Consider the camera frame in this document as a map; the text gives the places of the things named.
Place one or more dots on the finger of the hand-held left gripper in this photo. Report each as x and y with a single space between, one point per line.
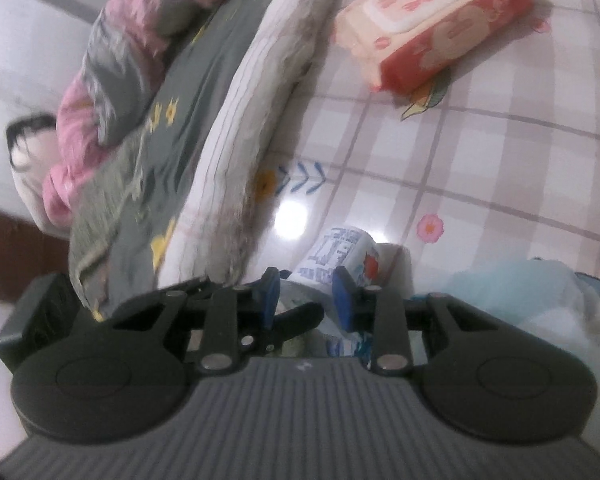
300 320

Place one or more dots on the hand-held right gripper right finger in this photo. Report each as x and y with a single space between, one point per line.
341 300

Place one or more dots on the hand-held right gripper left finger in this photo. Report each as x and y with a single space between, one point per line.
269 300

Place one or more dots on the grey lace blanket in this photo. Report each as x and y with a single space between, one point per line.
105 200

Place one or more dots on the white and black cloth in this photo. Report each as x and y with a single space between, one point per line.
30 160

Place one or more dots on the white plastic bag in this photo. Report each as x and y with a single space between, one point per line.
555 320

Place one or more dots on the grey yellow-print bedsheet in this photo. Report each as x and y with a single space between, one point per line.
200 90

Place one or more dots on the pink wet wipes packet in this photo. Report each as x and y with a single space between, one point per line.
430 25

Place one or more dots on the pink grey quilt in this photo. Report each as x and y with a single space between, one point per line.
125 25

